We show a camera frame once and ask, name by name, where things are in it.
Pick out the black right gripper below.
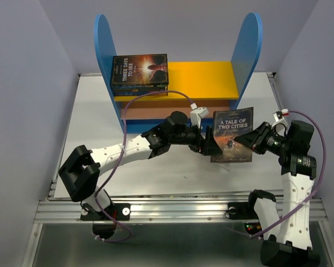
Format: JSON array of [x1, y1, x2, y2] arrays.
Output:
[[234, 121, 291, 156]]

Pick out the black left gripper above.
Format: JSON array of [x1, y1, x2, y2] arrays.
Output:
[[169, 121, 222, 156]]

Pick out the Tale of Two Cities book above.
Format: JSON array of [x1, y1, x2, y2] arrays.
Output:
[[210, 107, 254, 164]]

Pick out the floral pink cover book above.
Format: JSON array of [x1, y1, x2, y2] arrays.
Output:
[[112, 86, 166, 93]]

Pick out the Three Days to See book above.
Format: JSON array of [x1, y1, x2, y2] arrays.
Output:
[[110, 54, 169, 86]]

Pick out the Jane Eyre blue book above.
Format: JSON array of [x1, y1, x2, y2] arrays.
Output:
[[114, 92, 168, 97]]

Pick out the Edward Tulane brown book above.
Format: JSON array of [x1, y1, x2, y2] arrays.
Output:
[[113, 91, 168, 97]]

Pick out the Animal Farm book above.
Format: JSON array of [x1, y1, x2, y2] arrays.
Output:
[[111, 84, 168, 91]]

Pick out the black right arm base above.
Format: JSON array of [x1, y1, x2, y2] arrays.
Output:
[[224, 202, 262, 235]]

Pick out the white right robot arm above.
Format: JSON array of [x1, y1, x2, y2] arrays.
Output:
[[235, 120, 320, 266]]

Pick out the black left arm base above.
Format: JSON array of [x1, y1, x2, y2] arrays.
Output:
[[80, 202, 132, 243]]

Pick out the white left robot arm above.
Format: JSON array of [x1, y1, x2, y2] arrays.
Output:
[[58, 109, 222, 219]]

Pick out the blue yellow wooden bookshelf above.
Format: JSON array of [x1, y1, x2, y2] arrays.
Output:
[[93, 13, 263, 134]]

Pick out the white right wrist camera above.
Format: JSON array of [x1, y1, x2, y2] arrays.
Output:
[[271, 108, 289, 133]]

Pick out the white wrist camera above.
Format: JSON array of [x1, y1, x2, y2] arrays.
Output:
[[271, 108, 289, 133], [190, 103, 209, 129]]

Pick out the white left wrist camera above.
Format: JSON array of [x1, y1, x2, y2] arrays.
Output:
[[190, 103, 209, 129]]

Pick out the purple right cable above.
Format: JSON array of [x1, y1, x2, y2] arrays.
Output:
[[250, 110, 327, 240]]

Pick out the purple cable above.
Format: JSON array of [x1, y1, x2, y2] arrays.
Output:
[[93, 90, 197, 243], [250, 110, 327, 240]]

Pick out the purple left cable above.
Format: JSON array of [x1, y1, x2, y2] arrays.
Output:
[[93, 90, 197, 243]]

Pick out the aluminium mounting rail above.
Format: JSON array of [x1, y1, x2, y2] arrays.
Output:
[[35, 191, 329, 223]]

